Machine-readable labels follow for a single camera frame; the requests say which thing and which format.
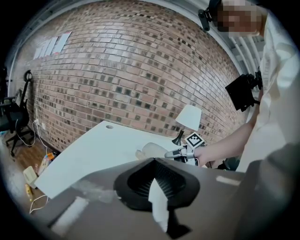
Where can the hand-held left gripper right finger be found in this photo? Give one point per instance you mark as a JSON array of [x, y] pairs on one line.
[[206, 206]]

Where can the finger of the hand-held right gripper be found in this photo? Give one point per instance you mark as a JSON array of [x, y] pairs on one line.
[[182, 159], [179, 152]]

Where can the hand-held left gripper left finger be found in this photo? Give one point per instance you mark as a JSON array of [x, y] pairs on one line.
[[98, 211]]

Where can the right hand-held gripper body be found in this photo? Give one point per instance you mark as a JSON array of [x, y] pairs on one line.
[[194, 140]]

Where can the grey oval object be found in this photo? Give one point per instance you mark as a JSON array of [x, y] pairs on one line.
[[152, 150]]

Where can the person's right forearm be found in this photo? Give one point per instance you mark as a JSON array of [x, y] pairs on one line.
[[222, 147]]

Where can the white shade table lamp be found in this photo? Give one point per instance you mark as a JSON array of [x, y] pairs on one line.
[[189, 116]]

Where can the white table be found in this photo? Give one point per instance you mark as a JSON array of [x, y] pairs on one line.
[[93, 150]]

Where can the black chest-mounted device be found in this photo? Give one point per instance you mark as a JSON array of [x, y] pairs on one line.
[[241, 91]]

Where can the white and orange power strip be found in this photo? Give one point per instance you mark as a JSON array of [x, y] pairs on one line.
[[44, 162]]

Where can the beige box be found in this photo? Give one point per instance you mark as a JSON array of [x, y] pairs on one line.
[[29, 175]]

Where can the person's white t-shirt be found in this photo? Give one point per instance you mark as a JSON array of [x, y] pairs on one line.
[[276, 93]]

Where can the white plug charger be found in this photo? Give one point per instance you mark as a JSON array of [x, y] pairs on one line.
[[36, 122]]

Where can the person's head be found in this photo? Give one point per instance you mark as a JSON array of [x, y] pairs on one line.
[[239, 21]]

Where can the black office chair with headrest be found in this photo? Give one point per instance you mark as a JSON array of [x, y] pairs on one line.
[[22, 100]]

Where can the white paper sheet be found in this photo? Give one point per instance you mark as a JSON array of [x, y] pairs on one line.
[[62, 42]]

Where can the black head camera mount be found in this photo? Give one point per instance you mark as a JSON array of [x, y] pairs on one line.
[[206, 14]]

